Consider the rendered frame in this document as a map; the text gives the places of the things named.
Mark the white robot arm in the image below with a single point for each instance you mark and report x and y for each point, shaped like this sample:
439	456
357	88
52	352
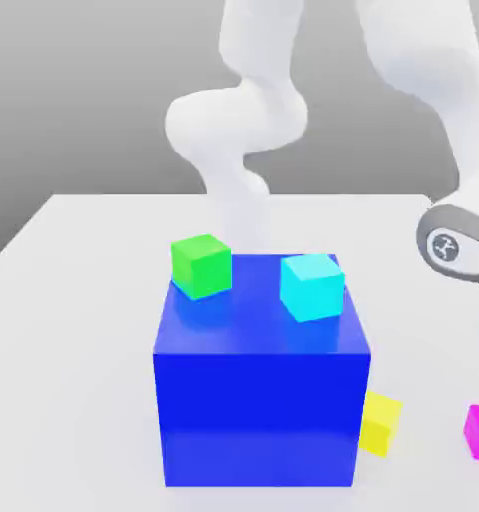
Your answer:
239	120

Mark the small green cube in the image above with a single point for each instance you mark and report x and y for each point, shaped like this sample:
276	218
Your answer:
201	266

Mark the small cyan cube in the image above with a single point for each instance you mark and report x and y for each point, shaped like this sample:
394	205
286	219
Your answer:
313	288

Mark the small yellow cube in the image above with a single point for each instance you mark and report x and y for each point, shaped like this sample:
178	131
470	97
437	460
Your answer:
377	426

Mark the large blue box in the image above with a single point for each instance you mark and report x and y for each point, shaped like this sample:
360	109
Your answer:
259	400

